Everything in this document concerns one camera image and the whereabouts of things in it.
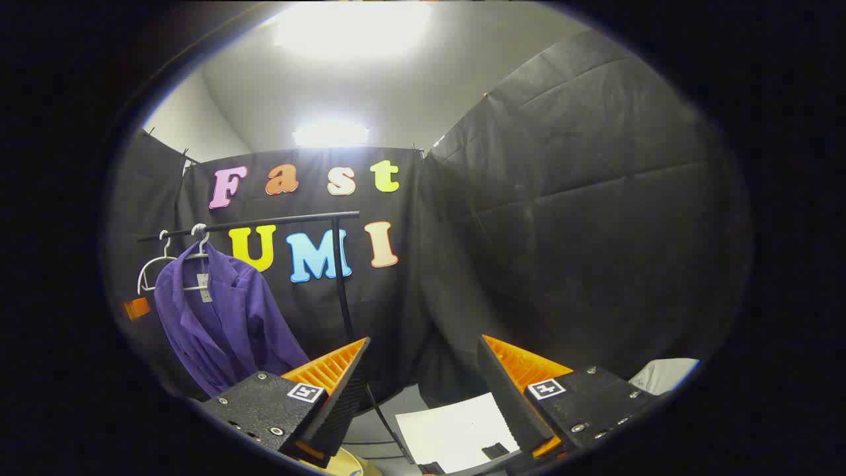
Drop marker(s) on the black metal garment rack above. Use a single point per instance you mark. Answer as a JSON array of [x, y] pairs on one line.
[[338, 264]]

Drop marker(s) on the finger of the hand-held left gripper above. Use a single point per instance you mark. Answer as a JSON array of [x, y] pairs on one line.
[[137, 308]]

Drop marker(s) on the white cloth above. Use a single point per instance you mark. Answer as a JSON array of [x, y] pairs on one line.
[[661, 375]]

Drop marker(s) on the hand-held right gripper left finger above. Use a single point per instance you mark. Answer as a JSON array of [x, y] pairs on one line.
[[344, 403]]

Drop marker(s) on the cream rimmed laundry hamper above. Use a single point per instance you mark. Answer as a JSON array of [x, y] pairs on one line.
[[350, 467]]

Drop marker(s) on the purple knit garment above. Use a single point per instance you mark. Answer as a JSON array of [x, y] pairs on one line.
[[225, 324]]

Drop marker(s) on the white cabinet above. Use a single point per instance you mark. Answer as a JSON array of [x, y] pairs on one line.
[[449, 430]]

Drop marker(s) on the large ceiling light panel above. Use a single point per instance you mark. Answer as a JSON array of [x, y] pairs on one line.
[[350, 30]]

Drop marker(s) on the black block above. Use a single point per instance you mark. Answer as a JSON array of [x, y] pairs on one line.
[[431, 469], [496, 451]]

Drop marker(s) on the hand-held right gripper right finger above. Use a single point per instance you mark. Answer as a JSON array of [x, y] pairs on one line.
[[509, 403]]

